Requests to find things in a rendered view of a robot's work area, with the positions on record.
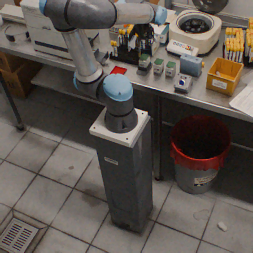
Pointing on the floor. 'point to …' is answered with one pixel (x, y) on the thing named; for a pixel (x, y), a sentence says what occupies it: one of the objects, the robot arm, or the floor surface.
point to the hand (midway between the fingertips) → (142, 46)
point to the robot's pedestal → (127, 178)
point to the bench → (142, 84)
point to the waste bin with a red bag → (201, 133)
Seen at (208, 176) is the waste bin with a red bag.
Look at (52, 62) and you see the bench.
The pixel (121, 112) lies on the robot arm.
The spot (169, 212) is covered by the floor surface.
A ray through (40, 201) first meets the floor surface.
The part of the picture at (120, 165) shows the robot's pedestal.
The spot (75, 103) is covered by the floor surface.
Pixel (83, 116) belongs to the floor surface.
